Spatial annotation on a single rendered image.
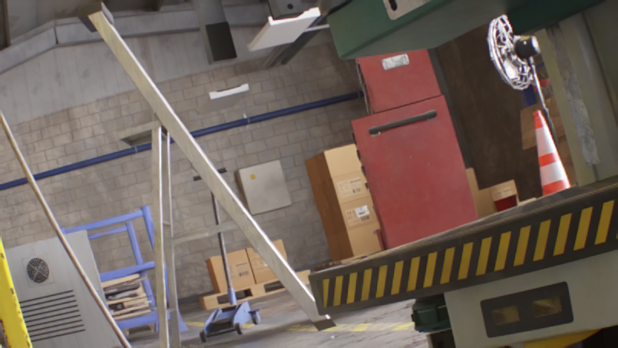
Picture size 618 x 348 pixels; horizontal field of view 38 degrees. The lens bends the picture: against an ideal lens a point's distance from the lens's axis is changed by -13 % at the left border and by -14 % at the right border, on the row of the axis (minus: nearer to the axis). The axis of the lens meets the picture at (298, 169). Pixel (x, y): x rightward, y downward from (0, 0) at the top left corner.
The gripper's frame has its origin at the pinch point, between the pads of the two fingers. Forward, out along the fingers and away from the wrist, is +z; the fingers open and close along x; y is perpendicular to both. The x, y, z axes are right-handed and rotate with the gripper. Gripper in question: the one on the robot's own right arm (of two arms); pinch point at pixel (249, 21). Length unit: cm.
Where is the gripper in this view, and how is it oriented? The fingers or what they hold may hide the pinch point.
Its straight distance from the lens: 94.9
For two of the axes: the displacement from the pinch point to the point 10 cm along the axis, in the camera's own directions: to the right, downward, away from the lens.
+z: 2.7, 9.6, -0.8
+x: -4.9, 2.1, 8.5
